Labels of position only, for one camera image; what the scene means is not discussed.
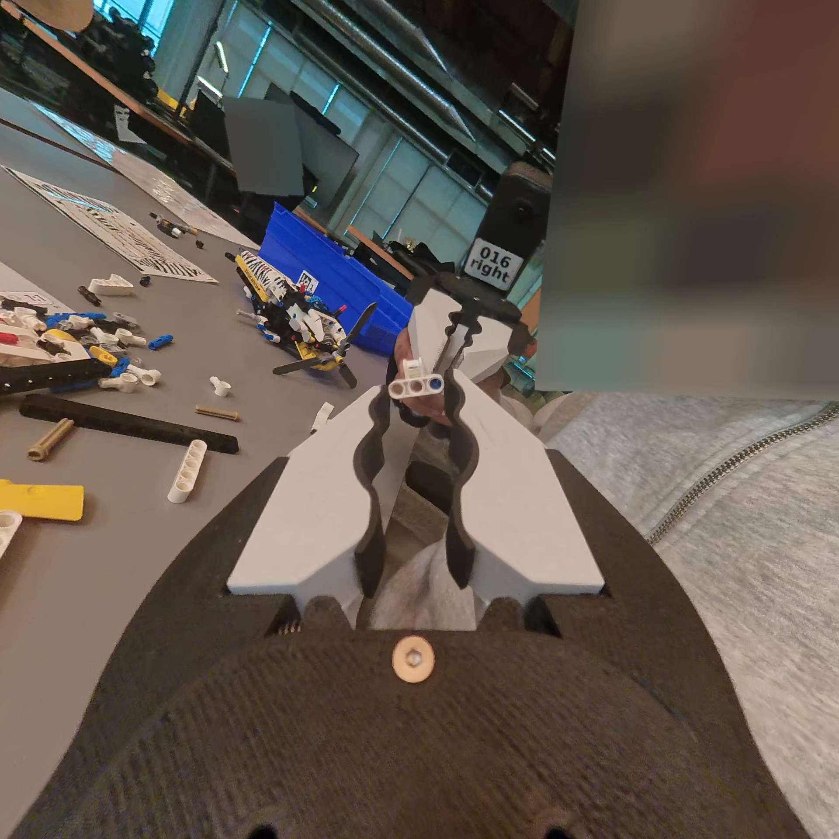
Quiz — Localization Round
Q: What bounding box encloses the person's right hand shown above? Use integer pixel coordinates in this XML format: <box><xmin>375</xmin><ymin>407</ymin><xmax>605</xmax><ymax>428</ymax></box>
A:
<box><xmin>392</xmin><ymin>326</ymin><xmax>460</xmax><ymax>428</ymax></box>

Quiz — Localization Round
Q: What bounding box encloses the partly built lego plane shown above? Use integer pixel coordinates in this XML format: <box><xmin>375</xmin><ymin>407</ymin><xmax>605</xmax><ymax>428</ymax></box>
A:
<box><xmin>225</xmin><ymin>249</ymin><xmax>380</xmax><ymax>389</ymax></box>

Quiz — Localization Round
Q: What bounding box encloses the lego instruction booklet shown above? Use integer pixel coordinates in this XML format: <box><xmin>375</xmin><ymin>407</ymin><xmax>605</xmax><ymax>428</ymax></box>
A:
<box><xmin>0</xmin><ymin>261</ymin><xmax>74</xmax><ymax>314</ymax></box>

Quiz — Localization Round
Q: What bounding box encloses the black lego beam with holes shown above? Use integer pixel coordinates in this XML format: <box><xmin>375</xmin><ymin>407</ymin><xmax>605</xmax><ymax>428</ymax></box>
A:
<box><xmin>0</xmin><ymin>359</ymin><xmax>115</xmax><ymax>396</ymax></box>

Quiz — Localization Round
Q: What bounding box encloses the small white lego connector beam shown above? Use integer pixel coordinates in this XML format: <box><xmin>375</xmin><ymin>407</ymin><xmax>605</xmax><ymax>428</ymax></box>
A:
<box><xmin>388</xmin><ymin>357</ymin><xmax>445</xmax><ymax>401</ymax></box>

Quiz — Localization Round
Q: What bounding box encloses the pile of small lego pieces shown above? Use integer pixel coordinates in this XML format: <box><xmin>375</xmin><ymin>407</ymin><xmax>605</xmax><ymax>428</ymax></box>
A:
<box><xmin>0</xmin><ymin>298</ymin><xmax>174</xmax><ymax>394</ymax></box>

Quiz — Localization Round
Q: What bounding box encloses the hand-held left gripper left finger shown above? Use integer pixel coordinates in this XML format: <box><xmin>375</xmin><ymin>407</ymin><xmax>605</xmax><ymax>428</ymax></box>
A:
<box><xmin>227</xmin><ymin>385</ymin><xmax>389</xmax><ymax>615</ymax></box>

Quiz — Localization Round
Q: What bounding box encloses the short white lego liftarm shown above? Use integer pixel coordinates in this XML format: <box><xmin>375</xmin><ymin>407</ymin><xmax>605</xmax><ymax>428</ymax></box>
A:
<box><xmin>167</xmin><ymin>439</ymin><xmax>208</xmax><ymax>504</ymax></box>

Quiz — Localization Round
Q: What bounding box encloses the yellow lego panel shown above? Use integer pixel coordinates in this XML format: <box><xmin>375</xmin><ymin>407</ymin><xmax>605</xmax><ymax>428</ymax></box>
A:
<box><xmin>0</xmin><ymin>480</ymin><xmax>85</xmax><ymax>523</ymax></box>

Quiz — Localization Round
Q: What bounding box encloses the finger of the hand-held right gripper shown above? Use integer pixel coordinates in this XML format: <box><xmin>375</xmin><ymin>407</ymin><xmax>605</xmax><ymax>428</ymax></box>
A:
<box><xmin>444</xmin><ymin>321</ymin><xmax>515</xmax><ymax>382</ymax></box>
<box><xmin>406</xmin><ymin>288</ymin><xmax>463</xmax><ymax>373</ymax></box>

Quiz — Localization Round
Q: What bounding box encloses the plain black lego beam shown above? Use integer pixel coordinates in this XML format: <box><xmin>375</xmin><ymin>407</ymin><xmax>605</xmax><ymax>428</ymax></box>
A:
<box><xmin>18</xmin><ymin>393</ymin><xmax>240</xmax><ymax>454</ymax></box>

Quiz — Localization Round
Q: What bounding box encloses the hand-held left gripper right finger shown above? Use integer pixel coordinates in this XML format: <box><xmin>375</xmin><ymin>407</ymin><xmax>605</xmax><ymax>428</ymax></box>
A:
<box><xmin>446</xmin><ymin>372</ymin><xmax>605</xmax><ymax>616</ymax></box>

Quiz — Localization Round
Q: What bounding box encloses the black and white sticker sheet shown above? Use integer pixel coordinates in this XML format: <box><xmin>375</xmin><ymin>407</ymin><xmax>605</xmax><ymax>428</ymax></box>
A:
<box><xmin>3</xmin><ymin>166</ymin><xmax>219</xmax><ymax>284</ymax></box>

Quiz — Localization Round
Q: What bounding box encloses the blue plastic bin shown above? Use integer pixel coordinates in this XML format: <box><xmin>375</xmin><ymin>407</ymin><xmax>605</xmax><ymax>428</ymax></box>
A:
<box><xmin>259</xmin><ymin>202</ymin><xmax>414</xmax><ymax>356</ymax></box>

